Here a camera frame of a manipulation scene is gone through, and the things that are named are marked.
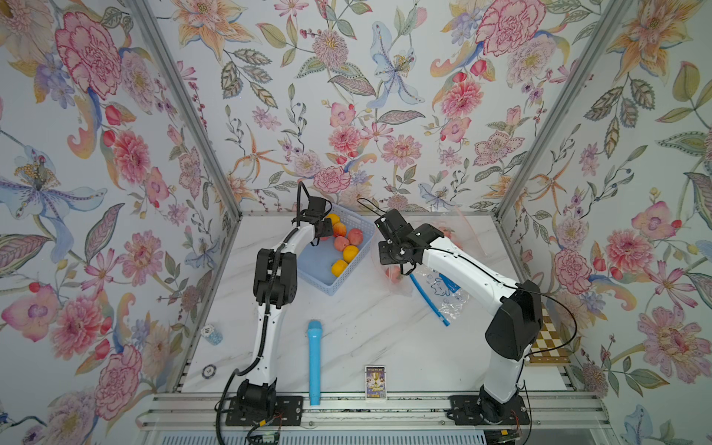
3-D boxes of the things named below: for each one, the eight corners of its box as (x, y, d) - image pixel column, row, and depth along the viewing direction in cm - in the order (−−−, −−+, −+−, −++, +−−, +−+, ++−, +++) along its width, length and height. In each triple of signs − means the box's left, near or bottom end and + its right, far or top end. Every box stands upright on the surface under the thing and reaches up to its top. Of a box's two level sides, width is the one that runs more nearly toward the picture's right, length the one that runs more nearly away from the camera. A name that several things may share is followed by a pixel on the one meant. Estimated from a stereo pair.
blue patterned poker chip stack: (207, 345, 87) (198, 337, 82) (211, 333, 90) (202, 324, 85) (220, 345, 88) (212, 337, 82) (224, 333, 90) (216, 324, 85)
